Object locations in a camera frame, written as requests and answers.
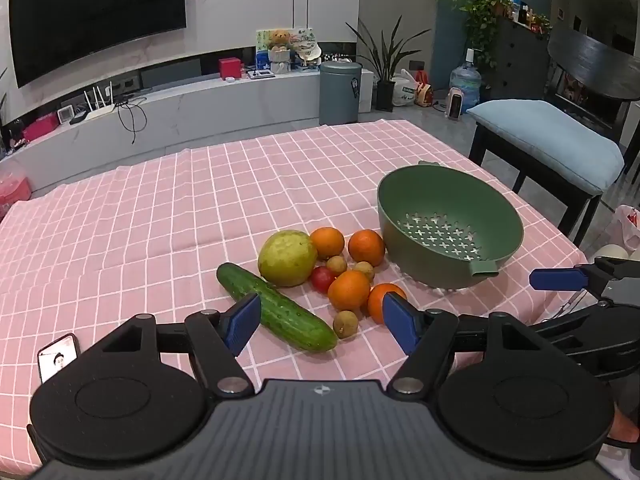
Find yellow-green pear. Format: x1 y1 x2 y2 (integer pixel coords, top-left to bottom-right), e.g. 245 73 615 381
257 230 318 288

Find green colander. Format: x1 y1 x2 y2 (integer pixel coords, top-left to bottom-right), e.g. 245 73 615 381
376 161 525 291

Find pink plastic container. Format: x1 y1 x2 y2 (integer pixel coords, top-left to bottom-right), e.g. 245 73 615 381
0 162 33 218

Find white red plastic bag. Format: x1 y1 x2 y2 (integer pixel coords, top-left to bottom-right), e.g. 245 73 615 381
612 204 640 253

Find trailing green vine plant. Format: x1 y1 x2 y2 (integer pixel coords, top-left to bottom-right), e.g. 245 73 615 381
452 0 512 68

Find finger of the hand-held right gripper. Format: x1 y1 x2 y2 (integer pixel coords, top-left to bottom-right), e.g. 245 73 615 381
530 304 640 382
529 256 640 307

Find orange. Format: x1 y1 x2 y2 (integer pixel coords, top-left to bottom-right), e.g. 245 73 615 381
348 229 386 267
327 270 372 312
367 283 408 325
310 227 346 261

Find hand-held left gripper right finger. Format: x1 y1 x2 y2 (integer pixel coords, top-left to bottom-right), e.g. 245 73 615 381
382 292 546 396

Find potted green plant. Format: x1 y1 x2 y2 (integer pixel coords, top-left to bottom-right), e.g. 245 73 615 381
345 16 432 112

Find dark round table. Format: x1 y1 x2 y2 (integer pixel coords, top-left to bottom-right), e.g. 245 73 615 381
547 27 640 101

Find bottles on cabinet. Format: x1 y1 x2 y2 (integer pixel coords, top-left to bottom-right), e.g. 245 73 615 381
507 0 552 36

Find black smartphone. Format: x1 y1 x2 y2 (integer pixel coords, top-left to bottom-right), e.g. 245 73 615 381
37 333 81 385

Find illustrated gift box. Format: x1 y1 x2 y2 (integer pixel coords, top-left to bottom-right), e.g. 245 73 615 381
256 27 322 71

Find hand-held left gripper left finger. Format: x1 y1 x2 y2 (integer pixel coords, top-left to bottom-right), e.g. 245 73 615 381
99 293 263 397

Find blue water bottle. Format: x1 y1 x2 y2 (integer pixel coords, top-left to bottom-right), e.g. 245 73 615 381
449 49 482 111

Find white round object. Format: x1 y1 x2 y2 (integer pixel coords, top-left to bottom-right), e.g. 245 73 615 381
590 244 630 263

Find grey trash can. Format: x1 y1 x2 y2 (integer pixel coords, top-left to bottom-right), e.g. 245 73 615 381
319 61 363 126

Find small white heater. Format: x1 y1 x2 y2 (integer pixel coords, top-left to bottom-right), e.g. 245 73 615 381
446 87 466 120

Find dark wooden bench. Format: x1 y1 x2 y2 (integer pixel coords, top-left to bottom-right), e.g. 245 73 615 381
469 122 603 247

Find teddy bear bouquet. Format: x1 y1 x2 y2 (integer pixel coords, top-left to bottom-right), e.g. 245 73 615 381
267 29 293 75

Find pink storage box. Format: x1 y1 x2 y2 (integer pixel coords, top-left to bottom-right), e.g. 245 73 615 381
22 112 60 143

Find black flat television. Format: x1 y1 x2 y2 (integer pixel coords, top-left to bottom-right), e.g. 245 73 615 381
8 0 188 89

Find dark wooden chair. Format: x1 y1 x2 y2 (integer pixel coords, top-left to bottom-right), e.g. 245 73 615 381
546 59 632 133

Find green cucumber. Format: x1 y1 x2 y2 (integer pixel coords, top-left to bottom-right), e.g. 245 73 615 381
216 262 339 353

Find pink checked tablecloth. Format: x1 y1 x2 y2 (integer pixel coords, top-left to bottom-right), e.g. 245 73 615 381
0 119 640 471

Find black cables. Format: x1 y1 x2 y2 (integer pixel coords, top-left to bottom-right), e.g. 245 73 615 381
115 94 149 146

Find red orange bag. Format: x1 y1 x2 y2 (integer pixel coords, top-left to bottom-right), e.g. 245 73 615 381
414 71 435 108

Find dark grey cabinet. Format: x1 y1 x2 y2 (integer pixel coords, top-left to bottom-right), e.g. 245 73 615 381
492 12 553 103

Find red tomato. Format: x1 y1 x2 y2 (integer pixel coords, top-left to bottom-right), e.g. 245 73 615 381
311 266 337 295

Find white curved media console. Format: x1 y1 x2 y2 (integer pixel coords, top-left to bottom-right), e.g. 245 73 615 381
0 67 376 193

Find white router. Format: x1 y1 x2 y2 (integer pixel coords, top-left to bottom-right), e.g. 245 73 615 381
82 81 117 121

